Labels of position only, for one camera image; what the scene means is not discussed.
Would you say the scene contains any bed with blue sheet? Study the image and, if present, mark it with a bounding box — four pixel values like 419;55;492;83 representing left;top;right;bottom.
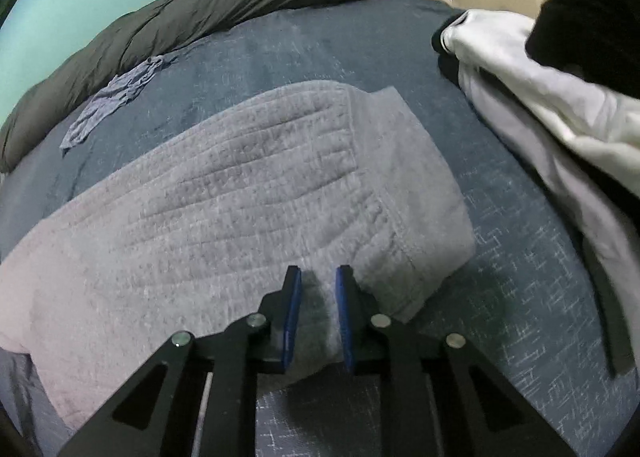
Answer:
0;0;640;457

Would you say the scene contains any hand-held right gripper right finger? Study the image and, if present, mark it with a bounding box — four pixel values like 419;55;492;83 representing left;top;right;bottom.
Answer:
335;264;578;457

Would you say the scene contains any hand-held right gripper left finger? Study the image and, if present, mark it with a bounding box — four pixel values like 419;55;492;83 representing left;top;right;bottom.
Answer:
57;264;303;457

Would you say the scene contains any grey fleece sweater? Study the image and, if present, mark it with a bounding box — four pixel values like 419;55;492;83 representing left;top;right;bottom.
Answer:
0;79;476;433

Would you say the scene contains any white garment with black trim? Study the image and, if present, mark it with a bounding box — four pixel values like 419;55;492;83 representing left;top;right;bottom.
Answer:
432;9;640;378

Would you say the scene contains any small blue-grey cloth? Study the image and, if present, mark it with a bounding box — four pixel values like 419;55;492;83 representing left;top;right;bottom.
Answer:
60;56;165;150

